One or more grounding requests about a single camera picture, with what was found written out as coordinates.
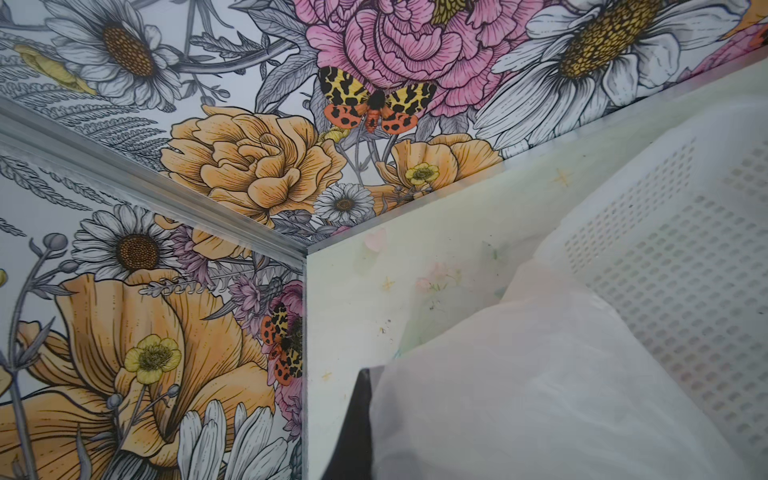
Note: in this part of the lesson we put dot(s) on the white plastic bag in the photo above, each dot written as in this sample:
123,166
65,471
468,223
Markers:
548,384

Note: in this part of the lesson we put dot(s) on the left aluminium corner post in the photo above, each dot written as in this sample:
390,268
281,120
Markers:
33,137

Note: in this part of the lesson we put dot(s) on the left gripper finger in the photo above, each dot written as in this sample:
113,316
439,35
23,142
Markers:
352,458

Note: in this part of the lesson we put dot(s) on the white perforated plastic basket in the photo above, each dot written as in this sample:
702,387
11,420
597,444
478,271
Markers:
676,243

